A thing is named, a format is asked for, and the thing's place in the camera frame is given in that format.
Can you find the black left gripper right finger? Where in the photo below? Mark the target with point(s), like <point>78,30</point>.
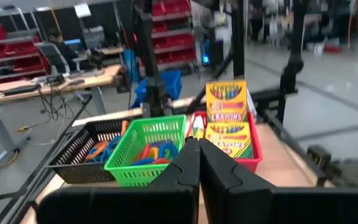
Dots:
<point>225,183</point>

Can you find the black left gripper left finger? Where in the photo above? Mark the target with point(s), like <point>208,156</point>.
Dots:
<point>185,174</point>

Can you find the blue coil wristband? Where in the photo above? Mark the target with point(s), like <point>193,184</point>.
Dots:
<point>112,146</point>
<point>143,161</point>
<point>172,147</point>

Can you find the red plastic basket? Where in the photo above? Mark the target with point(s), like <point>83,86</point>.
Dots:
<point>257,149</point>

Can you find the green plastic basket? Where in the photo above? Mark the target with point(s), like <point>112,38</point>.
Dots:
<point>126,165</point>

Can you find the wooden riser shelf black legs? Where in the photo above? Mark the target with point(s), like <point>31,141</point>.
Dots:
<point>284,168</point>

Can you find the green yellow cardboard box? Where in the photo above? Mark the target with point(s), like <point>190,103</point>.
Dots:
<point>228,140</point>
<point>227,102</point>

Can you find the black plastic basket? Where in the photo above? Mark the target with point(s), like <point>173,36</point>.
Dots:
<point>73,172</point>

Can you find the wooden desk grey legs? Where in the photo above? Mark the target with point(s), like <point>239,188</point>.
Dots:
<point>89,81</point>

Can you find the grey office chair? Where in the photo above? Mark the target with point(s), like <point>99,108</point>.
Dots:
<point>50,57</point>

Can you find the white red small box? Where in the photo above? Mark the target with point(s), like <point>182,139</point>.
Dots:
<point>198,127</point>

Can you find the blue storage bins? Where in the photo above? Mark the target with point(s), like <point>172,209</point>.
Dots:
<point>172,84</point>

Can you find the red bin shelf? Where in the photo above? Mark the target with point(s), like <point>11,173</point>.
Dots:
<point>172,40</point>
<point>11,49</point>

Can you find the black laptop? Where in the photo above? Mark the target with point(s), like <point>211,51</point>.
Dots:
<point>22,89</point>

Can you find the white paper sheet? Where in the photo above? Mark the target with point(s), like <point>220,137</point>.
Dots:
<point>82,10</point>

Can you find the black table camera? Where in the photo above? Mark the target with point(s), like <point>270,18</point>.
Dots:
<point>319,157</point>

